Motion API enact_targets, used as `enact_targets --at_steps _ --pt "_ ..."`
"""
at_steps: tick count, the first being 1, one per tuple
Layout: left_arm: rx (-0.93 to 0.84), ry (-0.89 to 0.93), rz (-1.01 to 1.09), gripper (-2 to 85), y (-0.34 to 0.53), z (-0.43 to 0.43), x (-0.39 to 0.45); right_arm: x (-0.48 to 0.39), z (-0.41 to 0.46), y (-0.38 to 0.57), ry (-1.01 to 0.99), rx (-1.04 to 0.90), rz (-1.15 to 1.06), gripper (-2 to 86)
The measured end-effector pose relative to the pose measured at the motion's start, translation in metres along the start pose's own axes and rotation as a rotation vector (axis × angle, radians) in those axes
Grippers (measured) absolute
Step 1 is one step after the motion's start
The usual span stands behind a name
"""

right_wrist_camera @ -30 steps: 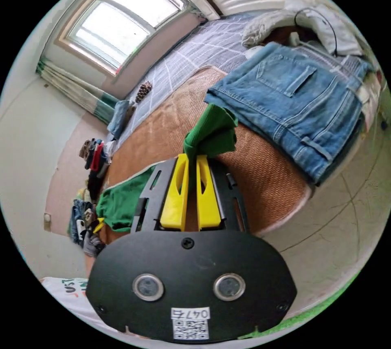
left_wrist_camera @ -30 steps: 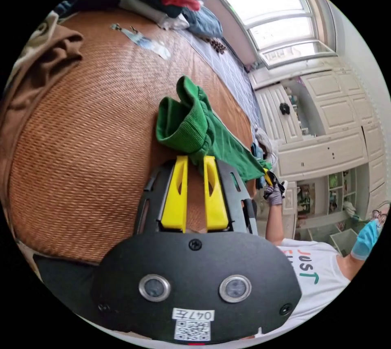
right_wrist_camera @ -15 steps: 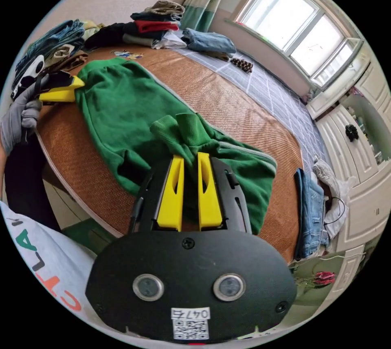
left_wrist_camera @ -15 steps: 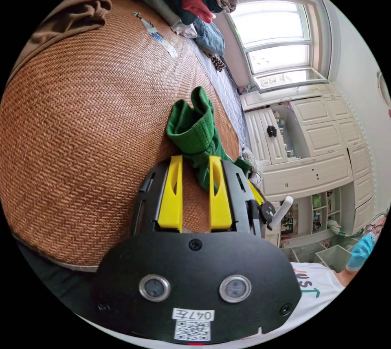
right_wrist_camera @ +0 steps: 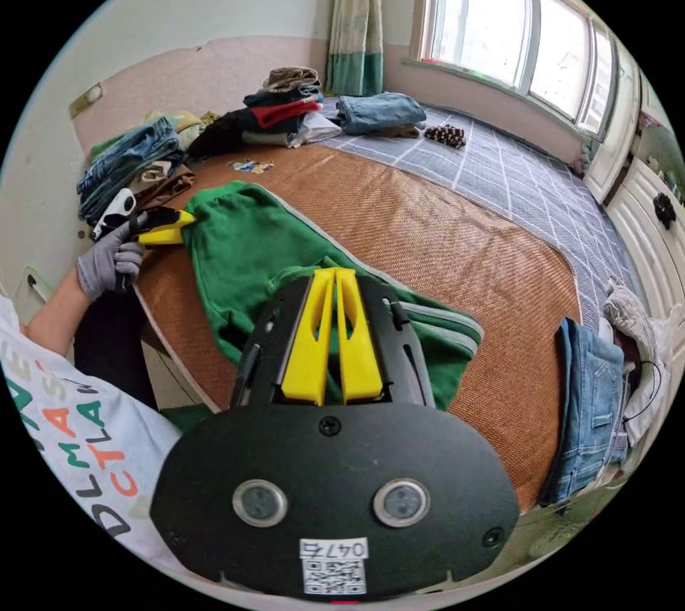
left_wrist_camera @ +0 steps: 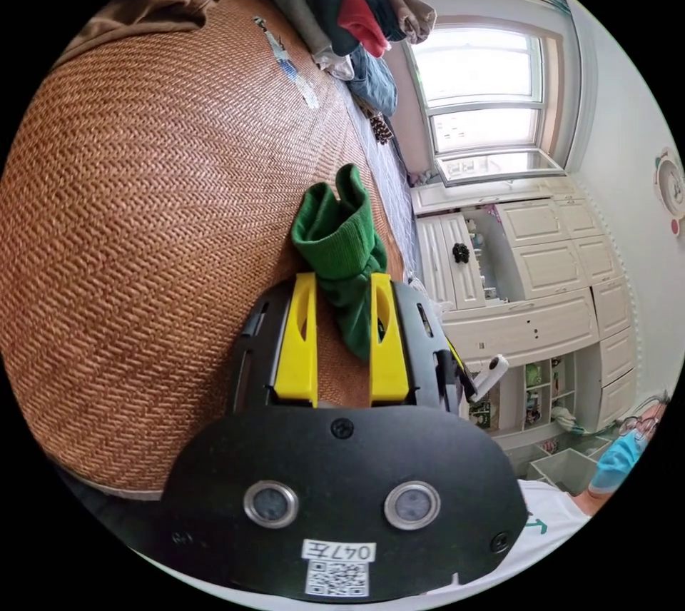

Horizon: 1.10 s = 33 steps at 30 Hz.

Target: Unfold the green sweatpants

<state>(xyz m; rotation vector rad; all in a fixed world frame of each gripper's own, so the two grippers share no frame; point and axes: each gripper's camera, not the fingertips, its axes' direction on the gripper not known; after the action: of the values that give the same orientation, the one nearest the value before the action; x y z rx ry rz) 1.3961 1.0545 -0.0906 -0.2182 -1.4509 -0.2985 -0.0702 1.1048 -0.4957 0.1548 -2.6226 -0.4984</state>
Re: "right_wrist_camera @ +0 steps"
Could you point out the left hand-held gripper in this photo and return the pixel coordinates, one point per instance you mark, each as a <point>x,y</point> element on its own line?
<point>160,218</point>

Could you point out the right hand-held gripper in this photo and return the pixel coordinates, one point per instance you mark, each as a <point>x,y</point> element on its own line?
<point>316,343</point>

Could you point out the green sweatpants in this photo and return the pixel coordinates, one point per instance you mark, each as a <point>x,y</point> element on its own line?
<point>241,247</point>

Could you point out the person's left forearm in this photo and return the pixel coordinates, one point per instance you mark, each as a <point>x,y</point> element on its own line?
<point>56,303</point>

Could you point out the person's left hand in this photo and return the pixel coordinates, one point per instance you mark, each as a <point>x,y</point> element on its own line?
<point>104,260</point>

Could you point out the bed with woven mat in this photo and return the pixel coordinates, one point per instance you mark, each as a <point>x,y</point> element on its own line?
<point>428,247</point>

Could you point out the pile of clothes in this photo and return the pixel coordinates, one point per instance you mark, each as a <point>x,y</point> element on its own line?
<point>267,124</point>

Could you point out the brown checked cloth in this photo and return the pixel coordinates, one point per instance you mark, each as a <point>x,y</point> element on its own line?
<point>445,135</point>

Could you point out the person's body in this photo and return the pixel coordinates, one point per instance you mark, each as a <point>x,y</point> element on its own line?
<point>69,434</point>

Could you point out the folded pale blue jeans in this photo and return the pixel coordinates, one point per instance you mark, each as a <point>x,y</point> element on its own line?
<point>380,112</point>

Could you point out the blue jeans with stitched pockets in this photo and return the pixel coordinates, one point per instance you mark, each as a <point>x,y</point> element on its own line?
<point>588,407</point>

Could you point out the green and cream curtain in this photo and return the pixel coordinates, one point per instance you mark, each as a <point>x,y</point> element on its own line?
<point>354,17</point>

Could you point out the white knitted garment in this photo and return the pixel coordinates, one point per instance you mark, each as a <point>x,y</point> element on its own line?
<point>634,311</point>

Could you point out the cream cupboard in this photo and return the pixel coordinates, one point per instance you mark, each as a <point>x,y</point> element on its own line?
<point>642,215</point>

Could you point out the window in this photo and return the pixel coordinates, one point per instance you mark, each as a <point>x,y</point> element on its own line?
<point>497,27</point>

